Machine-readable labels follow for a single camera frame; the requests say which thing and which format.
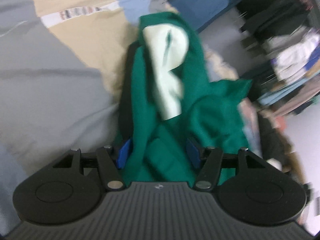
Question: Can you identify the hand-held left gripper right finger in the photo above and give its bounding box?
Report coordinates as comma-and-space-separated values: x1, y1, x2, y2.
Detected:
186, 138, 268, 192

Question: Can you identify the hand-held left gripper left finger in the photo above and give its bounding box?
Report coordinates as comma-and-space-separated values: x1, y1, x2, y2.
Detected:
51, 139, 132, 192

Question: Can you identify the green hoodie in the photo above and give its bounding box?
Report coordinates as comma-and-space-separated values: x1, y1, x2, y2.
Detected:
115, 12, 253, 183

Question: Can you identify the patchwork duvet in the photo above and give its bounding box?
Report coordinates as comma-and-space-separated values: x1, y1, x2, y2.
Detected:
0, 0, 265, 230

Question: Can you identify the light blue hanging garment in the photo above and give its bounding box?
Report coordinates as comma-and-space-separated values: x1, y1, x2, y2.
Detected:
257, 79, 320, 107

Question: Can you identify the white puffer jacket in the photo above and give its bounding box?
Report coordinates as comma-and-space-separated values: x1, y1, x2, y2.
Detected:
272, 32, 320, 82

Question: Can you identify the blue padded board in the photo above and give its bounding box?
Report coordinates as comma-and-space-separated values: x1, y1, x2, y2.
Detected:
167, 0, 228, 32

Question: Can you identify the black hanging jacket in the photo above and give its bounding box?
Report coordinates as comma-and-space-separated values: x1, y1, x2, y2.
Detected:
240, 0, 312, 47

